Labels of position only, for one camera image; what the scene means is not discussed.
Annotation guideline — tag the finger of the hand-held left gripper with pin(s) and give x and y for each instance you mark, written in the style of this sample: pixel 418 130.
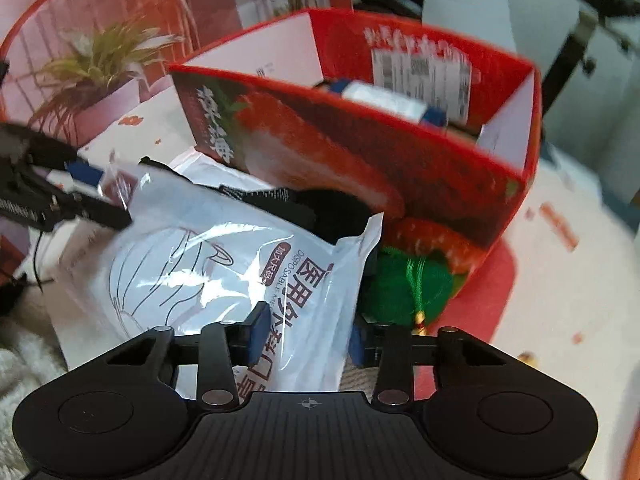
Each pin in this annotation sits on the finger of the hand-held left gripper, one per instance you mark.
pixel 85 174
pixel 100 212

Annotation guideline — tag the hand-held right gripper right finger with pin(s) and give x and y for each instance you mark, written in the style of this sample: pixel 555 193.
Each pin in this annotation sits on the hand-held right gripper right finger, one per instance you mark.
pixel 358 346

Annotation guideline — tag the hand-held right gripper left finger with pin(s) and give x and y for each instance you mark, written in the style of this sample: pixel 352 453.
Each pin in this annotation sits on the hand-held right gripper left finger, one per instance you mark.
pixel 256 332

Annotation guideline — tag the white face mask packet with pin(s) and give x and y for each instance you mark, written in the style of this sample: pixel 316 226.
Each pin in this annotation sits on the white face mask packet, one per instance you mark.
pixel 200 260

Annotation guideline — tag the black eye mask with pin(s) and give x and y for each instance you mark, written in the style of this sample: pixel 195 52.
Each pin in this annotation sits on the black eye mask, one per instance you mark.
pixel 325 210

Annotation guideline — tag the red strawberry print box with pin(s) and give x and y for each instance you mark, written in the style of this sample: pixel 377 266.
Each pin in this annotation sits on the red strawberry print box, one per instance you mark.
pixel 325 145

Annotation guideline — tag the green tasselled sachet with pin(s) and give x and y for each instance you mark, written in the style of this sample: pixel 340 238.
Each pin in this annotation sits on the green tasselled sachet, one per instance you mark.
pixel 395 280

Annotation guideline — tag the printed plant curtain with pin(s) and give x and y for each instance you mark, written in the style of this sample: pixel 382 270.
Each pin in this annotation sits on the printed plant curtain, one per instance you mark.
pixel 100 25

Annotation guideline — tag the white fluffy blanket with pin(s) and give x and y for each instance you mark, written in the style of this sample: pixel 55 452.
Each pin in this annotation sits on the white fluffy blanket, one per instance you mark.
pixel 25 360

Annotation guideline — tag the printed bed sheet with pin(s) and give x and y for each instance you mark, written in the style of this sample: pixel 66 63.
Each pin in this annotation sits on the printed bed sheet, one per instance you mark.
pixel 550 270

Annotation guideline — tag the white and blue packet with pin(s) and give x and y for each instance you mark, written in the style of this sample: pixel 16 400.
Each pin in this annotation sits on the white and blue packet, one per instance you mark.
pixel 380 97

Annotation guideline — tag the exercise bike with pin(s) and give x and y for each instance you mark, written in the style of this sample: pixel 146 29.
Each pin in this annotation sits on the exercise bike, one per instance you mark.
pixel 600 0

